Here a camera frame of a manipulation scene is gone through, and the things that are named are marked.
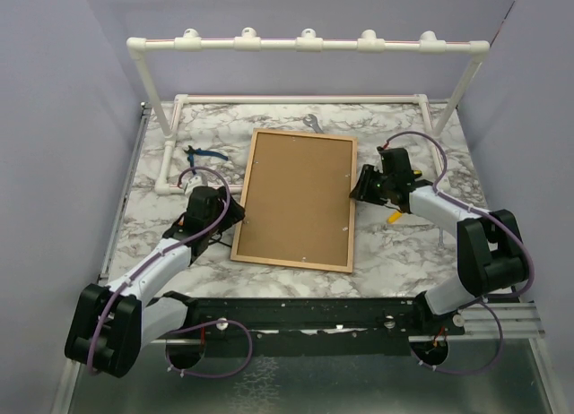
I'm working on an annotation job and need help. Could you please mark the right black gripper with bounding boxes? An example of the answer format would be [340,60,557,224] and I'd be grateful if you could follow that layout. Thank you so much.
[350,163,395,206]

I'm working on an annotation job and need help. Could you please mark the yellow black screwdriver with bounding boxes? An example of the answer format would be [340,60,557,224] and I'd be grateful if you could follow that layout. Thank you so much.
[387,169,422,223]

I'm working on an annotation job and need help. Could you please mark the brown wooden picture frame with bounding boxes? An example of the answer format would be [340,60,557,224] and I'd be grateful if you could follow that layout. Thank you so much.
[230,129,357,273]

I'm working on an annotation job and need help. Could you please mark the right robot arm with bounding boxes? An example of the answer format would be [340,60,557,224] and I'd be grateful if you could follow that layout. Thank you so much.
[350,146,534,334]

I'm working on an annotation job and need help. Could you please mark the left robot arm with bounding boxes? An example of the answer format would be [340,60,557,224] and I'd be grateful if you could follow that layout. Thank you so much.
[64,186,245,377]

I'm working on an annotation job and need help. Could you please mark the silver open-end wrench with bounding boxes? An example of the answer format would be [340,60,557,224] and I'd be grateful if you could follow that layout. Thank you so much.
[302,114,324,134]

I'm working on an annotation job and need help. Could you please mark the white PVC pipe rack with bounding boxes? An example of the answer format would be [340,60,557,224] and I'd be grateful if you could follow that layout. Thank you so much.
[126,27,491,195]

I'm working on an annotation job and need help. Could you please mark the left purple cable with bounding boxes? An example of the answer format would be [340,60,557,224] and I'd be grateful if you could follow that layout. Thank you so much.
[87,166,255,379]

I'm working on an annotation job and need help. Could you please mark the purple cable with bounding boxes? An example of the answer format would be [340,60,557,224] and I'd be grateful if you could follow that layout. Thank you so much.
[380,131,535,375]
[87,166,255,379]

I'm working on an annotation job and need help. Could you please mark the blue handled pliers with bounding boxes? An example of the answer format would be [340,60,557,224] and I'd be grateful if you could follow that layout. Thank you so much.
[184,145,229,167]

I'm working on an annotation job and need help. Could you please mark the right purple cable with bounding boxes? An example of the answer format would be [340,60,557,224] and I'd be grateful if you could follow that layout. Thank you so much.
[380,131,535,375]

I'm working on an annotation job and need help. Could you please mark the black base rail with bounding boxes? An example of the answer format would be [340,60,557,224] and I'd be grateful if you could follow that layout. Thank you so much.
[172,298,465,358]

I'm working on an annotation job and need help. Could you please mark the aluminium extrusion rail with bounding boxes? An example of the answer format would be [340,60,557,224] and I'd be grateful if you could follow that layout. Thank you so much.
[459,303,545,340]

